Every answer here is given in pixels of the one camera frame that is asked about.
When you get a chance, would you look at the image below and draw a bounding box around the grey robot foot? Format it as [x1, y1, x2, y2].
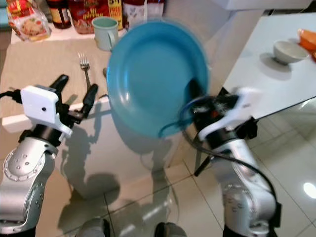
[78, 217, 112, 237]
[155, 222, 189, 237]

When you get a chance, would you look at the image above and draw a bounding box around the red snack bag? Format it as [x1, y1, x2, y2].
[68, 0, 123, 35]

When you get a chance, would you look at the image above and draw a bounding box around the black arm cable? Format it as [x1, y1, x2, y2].
[0, 89, 23, 104]
[181, 126, 278, 210]

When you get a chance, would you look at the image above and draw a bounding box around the grey right robot foot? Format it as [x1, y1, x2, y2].
[155, 222, 189, 237]

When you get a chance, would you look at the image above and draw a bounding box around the teal bench seat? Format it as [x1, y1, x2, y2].
[0, 0, 11, 29]

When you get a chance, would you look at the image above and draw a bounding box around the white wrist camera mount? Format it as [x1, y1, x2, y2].
[20, 84, 75, 139]
[197, 87, 261, 142]

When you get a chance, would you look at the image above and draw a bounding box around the white and red food bag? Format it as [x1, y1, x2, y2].
[122, 0, 165, 31]

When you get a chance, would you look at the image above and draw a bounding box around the blue round plate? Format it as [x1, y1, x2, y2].
[106, 19, 211, 139]

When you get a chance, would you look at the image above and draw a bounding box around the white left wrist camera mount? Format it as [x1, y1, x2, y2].
[20, 84, 75, 139]

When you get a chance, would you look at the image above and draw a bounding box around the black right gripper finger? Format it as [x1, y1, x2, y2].
[188, 79, 209, 110]

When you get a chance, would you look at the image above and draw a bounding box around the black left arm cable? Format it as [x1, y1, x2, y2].
[0, 89, 23, 104]

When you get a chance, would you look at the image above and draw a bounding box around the pale green mug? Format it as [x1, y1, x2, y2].
[92, 16, 119, 52]

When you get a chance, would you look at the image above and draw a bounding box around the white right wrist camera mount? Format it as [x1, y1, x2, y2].
[197, 87, 261, 142]

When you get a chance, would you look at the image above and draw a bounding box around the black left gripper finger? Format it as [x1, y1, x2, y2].
[81, 83, 100, 118]
[51, 74, 70, 93]

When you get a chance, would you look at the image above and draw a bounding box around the beige woven placemat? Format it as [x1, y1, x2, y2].
[0, 36, 110, 119]

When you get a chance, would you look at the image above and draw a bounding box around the grey ceramic bowl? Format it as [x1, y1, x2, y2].
[272, 40, 310, 66]

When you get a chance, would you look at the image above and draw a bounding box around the noodle packet with food picture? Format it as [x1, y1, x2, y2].
[7, 0, 52, 42]

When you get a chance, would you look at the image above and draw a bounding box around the orange plastic dish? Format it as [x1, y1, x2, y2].
[297, 28, 316, 53]

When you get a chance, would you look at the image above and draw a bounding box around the black table leg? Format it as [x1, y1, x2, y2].
[194, 154, 214, 178]

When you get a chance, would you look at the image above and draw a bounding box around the grey left robot foot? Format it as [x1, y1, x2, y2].
[78, 217, 112, 237]

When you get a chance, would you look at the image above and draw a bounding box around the dark sauce bottle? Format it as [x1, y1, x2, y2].
[46, 0, 73, 30]

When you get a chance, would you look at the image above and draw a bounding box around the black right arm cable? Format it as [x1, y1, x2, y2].
[181, 126, 278, 210]

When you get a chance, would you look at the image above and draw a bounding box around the silver metal fork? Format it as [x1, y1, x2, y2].
[78, 52, 94, 91]

